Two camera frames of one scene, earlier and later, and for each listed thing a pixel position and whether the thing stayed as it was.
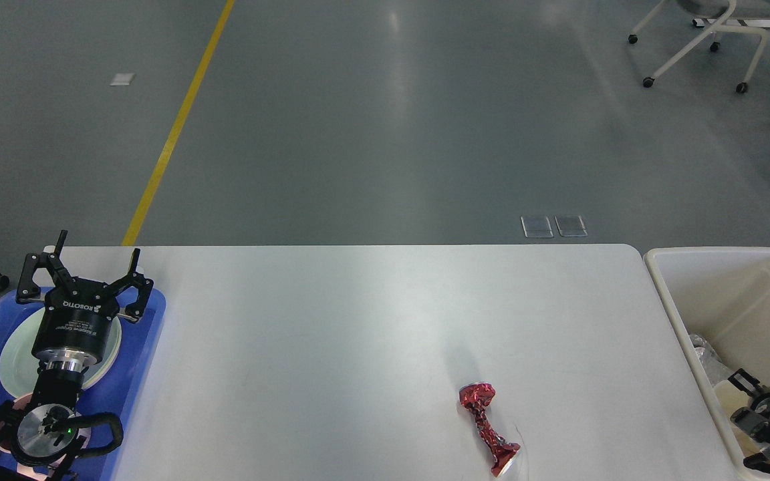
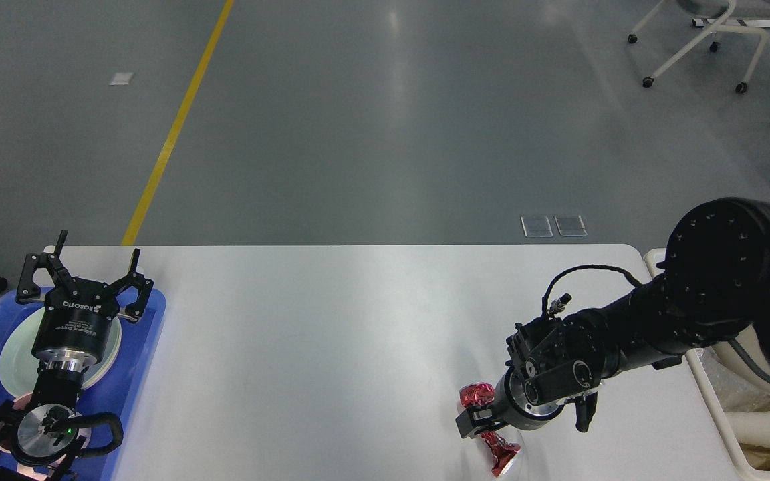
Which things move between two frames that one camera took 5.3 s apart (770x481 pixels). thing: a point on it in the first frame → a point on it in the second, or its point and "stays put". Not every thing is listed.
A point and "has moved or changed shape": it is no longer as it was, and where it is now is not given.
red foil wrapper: x=475 y=397 stays put
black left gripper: x=73 y=331 stays put
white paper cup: x=730 y=397 has moved or changed shape
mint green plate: x=17 y=366 stays put
